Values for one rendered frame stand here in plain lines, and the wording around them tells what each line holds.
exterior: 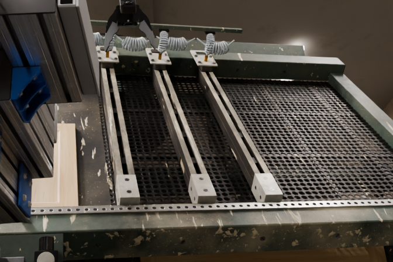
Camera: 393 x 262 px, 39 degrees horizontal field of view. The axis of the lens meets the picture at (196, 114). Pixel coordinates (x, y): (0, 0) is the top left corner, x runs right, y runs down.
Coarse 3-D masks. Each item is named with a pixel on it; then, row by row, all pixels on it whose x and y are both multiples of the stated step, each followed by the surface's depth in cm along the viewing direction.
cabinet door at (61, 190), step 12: (60, 132) 210; (72, 132) 211; (60, 144) 203; (72, 144) 204; (60, 156) 196; (72, 156) 197; (60, 168) 189; (72, 168) 190; (36, 180) 182; (48, 180) 183; (60, 180) 183; (72, 180) 184; (36, 192) 176; (48, 192) 177; (60, 192) 177; (72, 192) 178; (36, 204) 170; (48, 204) 171; (60, 204) 172; (72, 204) 173
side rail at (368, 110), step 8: (328, 80) 295; (336, 80) 287; (344, 80) 287; (336, 88) 287; (344, 88) 278; (352, 88) 279; (344, 96) 278; (352, 96) 271; (360, 96) 271; (352, 104) 271; (360, 104) 264; (368, 104) 264; (360, 112) 264; (368, 112) 257; (376, 112) 256; (384, 112) 258; (368, 120) 256; (376, 120) 250; (384, 120) 250; (392, 120) 251; (376, 128) 250; (384, 128) 244; (392, 128) 244; (384, 136) 244; (392, 136) 238; (392, 144) 238
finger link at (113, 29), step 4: (112, 24) 167; (116, 24) 167; (112, 28) 167; (116, 28) 167; (108, 32) 167; (112, 32) 167; (116, 32) 167; (108, 36) 167; (112, 36) 167; (104, 40) 167; (108, 40) 167; (104, 44) 167; (108, 44) 167; (104, 48) 167
